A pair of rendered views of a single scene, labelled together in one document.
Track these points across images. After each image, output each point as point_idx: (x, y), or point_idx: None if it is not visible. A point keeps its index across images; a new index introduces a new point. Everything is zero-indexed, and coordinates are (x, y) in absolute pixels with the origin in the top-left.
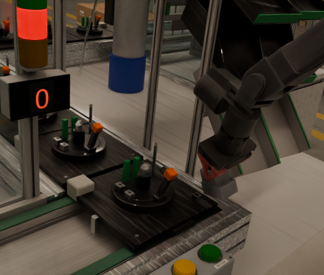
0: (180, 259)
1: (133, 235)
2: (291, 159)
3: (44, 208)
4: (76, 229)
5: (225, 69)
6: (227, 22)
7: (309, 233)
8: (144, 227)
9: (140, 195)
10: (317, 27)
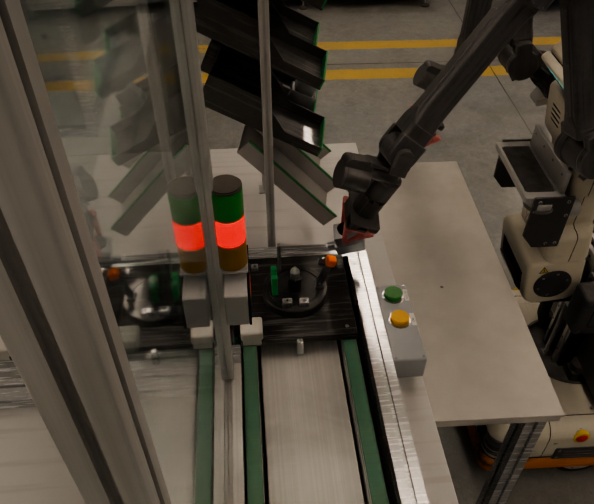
0: (392, 315)
1: (344, 327)
2: None
3: (249, 372)
4: (281, 364)
5: (349, 152)
6: (225, 76)
7: None
8: (339, 315)
9: (304, 295)
10: (438, 96)
